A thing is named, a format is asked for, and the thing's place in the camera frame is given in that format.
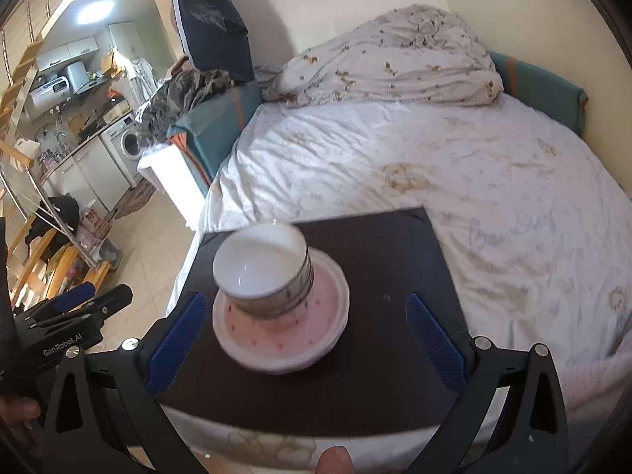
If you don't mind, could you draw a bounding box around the white patterned bowl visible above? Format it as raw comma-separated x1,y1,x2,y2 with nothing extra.
286,252,314,302
220,257,314,318
213,223,311,298

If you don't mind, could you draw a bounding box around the white wall cabinet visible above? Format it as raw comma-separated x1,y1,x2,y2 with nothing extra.
37,22,136,72

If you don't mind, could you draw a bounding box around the brown paper bag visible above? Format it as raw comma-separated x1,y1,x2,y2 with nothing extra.
101,49,126,77

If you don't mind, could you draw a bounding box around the pink strawberry plate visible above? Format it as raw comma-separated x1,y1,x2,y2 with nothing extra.
212,249,351,375
217,257,352,376

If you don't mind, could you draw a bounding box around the pink blanket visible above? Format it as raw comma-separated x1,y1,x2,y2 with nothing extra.
563,353,625,420

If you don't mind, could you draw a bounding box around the metal stair railing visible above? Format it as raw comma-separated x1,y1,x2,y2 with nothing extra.
0,168,100,267

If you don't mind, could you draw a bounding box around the white washing machine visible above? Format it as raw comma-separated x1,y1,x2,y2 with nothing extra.
101,116,144,188

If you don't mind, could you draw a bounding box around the hanging white shirt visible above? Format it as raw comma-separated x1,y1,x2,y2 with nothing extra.
126,56,156,104

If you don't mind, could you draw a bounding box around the person's left hand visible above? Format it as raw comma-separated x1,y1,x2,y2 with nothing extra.
0,395,44,460

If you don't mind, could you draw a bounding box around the brown door rug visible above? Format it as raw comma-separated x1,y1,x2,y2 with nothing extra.
113,178,159,220

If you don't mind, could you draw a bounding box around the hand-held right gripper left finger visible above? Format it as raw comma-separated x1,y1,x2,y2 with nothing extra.
42,291,208,474

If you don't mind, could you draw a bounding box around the black bag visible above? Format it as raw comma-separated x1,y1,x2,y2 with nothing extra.
24,195,82,262

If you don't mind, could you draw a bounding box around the camouflage clothing pile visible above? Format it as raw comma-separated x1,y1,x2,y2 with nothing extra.
135,66,238,149

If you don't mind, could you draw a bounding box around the pink box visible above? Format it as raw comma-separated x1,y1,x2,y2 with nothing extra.
79,210,112,252

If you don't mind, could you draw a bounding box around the grey bin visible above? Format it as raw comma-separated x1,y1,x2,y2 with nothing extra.
96,239,123,272

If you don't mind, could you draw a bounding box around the bed with white sheet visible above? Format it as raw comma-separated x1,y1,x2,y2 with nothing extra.
165,94,628,470

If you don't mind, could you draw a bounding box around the white water heater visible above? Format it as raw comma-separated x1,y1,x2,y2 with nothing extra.
24,76,75,122

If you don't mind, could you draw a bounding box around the white kitchen cabinet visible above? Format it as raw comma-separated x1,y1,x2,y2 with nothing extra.
42,133,134,213

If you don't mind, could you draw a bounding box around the dark hanging garment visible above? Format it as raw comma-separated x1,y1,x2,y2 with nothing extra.
169,0,255,84

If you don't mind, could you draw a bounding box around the white range hood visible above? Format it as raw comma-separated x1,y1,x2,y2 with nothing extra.
66,62,90,94

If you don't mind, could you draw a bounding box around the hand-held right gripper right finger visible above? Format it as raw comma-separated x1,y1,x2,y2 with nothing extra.
405,292,574,474

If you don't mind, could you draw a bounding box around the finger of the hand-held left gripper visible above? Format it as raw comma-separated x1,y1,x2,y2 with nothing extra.
24,281,97,317
30,285,134,329

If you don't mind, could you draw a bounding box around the white nightstand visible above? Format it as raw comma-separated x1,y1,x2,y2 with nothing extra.
137,143,208,230

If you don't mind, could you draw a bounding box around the printed light quilt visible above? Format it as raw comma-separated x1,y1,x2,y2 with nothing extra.
254,5,504,108

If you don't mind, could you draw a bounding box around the dark brown leather mat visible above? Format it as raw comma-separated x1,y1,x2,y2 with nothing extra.
155,206,475,438

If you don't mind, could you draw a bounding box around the teal padded bed frame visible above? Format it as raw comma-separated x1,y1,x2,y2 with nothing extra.
167,52,588,193

